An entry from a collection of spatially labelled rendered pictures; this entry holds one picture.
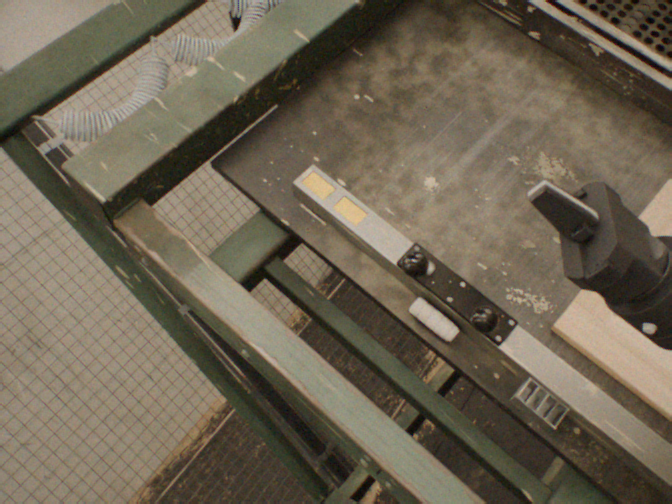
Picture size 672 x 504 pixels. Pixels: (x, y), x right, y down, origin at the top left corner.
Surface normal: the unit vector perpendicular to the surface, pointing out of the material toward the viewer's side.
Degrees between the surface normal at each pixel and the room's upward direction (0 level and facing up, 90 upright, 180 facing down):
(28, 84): 90
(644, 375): 58
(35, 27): 90
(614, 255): 88
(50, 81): 90
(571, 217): 100
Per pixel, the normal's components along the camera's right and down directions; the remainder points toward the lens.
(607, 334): 0.06, -0.44
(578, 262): -0.79, -0.55
